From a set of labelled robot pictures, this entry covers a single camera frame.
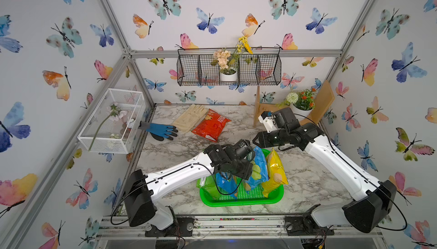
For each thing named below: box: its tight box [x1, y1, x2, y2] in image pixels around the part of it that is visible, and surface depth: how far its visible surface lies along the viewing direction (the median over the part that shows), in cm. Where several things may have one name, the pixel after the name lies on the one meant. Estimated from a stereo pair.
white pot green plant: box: [275, 87, 317, 121], surface depth 96 cm
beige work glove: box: [172, 104, 209, 134], surface depth 115 cm
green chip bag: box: [195, 175, 221, 200], surface depth 71 cm
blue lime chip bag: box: [245, 146, 269, 193], surface depth 75 cm
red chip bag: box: [191, 108, 232, 143], surface depth 104 cm
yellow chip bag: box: [261, 148, 289, 199], surface depth 74 cm
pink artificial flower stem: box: [88, 102, 129, 152], surface depth 75 cm
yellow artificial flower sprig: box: [228, 35, 254, 66], surface depth 86 cm
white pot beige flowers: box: [211, 50, 238, 82], surface depth 88 cm
